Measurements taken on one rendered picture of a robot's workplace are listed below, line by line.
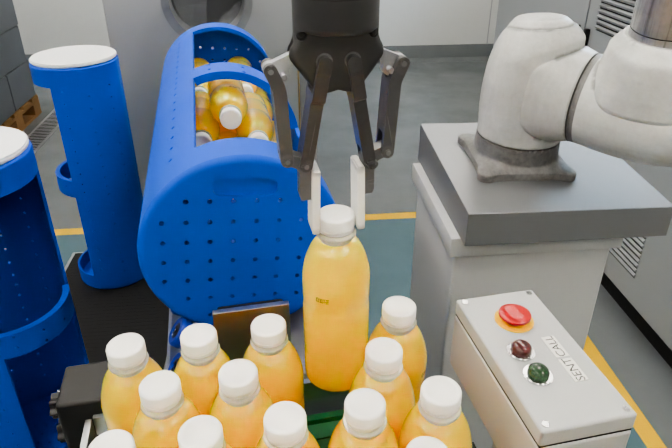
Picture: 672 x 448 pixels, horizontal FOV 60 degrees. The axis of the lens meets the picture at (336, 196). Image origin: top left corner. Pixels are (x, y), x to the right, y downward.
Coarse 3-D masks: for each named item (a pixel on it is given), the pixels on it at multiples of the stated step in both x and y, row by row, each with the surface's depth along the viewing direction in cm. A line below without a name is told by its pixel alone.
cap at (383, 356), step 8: (368, 344) 61; (376, 344) 61; (384, 344) 61; (392, 344) 61; (368, 352) 60; (376, 352) 60; (384, 352) 60; (392, 352) 60; (400, 352) 60; (368, 360) 60; (376, 360) 59; (384, 360) 59; (392, 360) 59; (400, 360) 60; (368, 368) 60; (376, 368) 59; (384, 368) 59; (392, 368) 59
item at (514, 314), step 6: (504, 306) 67; (510, 306) 67; (516, 306) 67; (522, 306) 67; (504, 312) 66; (510, 312) 66; (516, 312) 66; (522, 312) 66; (528, 312) 66; (504, 318) 66; (510, 318) 66; (516, 318) 65; (522, 318) 65; (528, 318) 66; (516, 324) 65; (522, 324) 65
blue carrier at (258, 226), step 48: (192, 48) 130; (240, 48) 154; (192, 96) 100; (192, 144) 81; (240, 144) 78; (144, 192) 86; (192, 192) 76; (240, 192) 78; (288, 192) 79; (144, 240) 77; (192, 240) 79; (240, 240) 81; (288, 240) 82; (192, 288) 82; (240, 288) 84; (288, 288) 86
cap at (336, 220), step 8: (328, 208) 60; (336, 208) 60; (344, 208) 60; (320, 216) 59; (328, 216) 59; (336, 216) 59; (344, 216) 59; (352, 216) 59; (320, 224) 59; (328, 224) 58; (336, 224) 58; (344, 224) 58; (352, 224) 59; (320, 232) 59; (328, 232) 58; (336, 232) 58; (344, 232) 59
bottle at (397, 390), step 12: (360, 372) 62; (372, 372) 60; (396, 372) 60; (360, 384) 61; (372, 384) 60; (384, 384) 60; (396, 384) 60; (408, 384) 62; (384, 396) 60; (396, 396) 60; (408, 396) 61; (396, 408) 60; (408, 408) 61; (396, 420) 61; (396, 432) 61
